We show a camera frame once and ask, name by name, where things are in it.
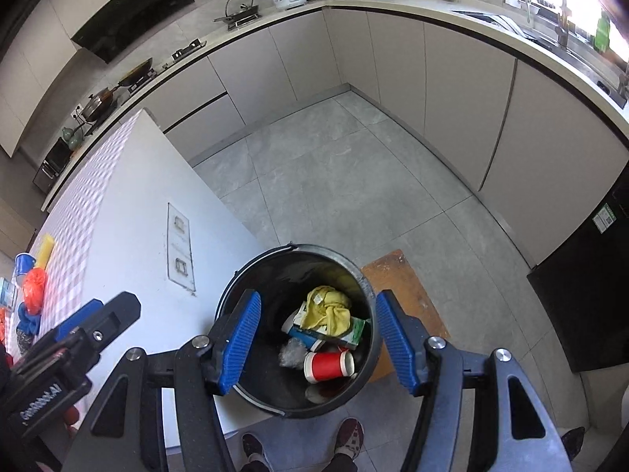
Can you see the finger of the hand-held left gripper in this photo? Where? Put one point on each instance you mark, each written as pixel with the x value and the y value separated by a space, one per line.
pixel 81 317
pixel 118 314

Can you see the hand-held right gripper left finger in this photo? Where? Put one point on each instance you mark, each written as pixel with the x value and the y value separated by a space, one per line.
pixel 241 344

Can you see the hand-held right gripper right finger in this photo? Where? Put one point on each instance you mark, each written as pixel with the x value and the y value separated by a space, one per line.
pixel 395 344

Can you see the green white carton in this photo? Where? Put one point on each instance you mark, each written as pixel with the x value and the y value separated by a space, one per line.
pixel 356 334

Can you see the steel wool scrubber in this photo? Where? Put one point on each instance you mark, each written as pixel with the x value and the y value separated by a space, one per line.
pixel 25 340

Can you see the blue cloth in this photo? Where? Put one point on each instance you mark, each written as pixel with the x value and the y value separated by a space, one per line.
pixel 29 319

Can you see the clear plastic bag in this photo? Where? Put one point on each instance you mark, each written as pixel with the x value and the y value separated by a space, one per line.
pixel 293 354

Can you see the orange mesh bag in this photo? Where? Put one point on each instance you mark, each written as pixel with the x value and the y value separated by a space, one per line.
pixel 33 292

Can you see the blue white paper cup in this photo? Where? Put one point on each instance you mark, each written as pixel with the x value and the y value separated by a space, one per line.
pixel 307 339

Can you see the red paper cup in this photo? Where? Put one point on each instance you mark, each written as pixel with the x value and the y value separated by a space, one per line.
pixel 324 366

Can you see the blue plastic cup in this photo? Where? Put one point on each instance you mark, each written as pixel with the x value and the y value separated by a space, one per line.
pixel 24 268

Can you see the yellow sponge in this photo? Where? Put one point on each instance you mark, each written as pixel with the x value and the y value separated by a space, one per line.
pixel 45 250

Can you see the yellow cloth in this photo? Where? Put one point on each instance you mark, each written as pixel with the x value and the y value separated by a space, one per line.
pixel 327 309

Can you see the black plastic bucket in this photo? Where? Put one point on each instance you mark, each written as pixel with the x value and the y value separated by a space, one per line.
pixel 295 275

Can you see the small wooden stool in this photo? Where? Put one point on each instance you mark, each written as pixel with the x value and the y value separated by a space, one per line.
pixel 408 285

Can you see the white kitchen island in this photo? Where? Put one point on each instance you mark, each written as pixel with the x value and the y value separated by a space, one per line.
pixel 137 236

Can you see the island socket panel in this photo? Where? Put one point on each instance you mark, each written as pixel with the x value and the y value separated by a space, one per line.
pixel 181 248

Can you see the person's right shoe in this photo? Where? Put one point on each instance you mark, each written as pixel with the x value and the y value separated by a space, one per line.
pixel 350 437

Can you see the black microwave oven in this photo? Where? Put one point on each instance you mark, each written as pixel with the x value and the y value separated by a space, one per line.
pixel 51 164

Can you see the green ceramic vase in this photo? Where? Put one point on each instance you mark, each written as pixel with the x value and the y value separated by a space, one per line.
pixel 72 138

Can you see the black dishwasher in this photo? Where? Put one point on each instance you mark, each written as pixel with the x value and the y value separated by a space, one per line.
pixel 585 305

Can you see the steel pot with lid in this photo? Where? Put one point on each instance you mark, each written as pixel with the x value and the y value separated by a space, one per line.
pixel 100 103

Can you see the black wok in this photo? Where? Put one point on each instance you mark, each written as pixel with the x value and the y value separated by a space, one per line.
pixel 136 73

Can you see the beige base cabinets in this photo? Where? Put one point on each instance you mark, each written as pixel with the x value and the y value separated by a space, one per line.
pixel 393 73

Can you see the black gas stove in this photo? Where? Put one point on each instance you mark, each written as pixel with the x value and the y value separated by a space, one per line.
pixel 186 50

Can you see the black range hood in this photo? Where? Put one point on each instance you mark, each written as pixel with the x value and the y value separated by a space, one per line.
pixel 132 19

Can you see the kitchen sink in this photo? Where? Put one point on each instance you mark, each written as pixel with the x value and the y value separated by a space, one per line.
pixel 580 59

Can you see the white kitchen countertop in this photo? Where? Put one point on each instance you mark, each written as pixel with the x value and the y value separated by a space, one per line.
pixel 393 2

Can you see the steel kitchen faucet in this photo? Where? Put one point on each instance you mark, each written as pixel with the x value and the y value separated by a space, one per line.
pixel 563 14

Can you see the green bottle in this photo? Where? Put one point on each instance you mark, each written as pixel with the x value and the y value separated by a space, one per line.
pixel 603 32

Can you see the beige wall cabinets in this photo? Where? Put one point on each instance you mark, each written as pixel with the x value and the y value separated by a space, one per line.
pixel 29 83

